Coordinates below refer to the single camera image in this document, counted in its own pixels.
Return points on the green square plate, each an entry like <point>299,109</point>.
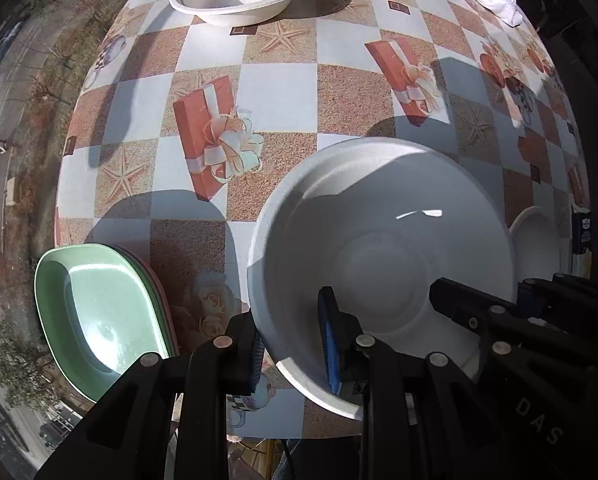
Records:
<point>99,305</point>

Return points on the white cloth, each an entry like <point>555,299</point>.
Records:
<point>494,0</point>

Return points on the pink square plate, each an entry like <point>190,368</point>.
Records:
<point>172,317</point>

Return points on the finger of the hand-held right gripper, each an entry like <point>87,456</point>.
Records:
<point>469,310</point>
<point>569,300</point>

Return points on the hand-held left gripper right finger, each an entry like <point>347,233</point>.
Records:
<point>330,345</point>

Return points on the checkered patterned tablecloth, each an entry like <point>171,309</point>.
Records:
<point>279,85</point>

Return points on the dark blue packet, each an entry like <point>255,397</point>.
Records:
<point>581,232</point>

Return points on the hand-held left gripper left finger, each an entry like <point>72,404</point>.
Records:
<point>253,362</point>

